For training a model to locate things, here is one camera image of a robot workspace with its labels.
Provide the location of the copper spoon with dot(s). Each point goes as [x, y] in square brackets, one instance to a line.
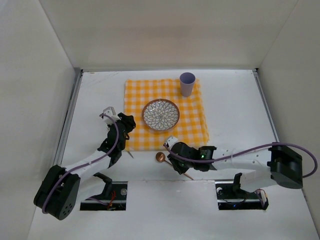
[160, 157]

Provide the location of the left aluminium table rail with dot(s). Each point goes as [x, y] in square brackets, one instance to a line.
[63, 137]

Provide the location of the right aluminium table rail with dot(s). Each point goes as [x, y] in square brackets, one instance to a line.
[266, 107]

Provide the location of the lilac plastic cup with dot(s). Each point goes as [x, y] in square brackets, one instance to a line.
[187, 81]

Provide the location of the floral patterned ceramic plate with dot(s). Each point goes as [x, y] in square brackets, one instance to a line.
[160, 115]

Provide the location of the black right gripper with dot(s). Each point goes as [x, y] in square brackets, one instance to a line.
[178, 165]

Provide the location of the aluminium table rail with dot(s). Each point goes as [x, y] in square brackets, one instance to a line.
[266, 107]
[63, 137]

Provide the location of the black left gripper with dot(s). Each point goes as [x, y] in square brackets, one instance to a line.
[126, 122]

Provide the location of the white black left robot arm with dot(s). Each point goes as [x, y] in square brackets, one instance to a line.
[65, 186]

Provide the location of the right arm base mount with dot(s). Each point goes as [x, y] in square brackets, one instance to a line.
[231, 198]

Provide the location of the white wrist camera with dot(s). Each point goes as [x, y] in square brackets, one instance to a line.
[109, 115]
[170, 142]

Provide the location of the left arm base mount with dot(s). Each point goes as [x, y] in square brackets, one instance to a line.
[101, 193]

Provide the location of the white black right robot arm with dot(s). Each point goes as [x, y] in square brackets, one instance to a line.
[259, 167]

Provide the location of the yellow white checkered cloth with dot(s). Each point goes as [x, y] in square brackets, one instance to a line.
[191, 128]

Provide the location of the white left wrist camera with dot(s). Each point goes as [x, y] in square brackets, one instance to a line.
[109, 115]

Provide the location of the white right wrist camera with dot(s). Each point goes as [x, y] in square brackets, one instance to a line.
[170, 142]

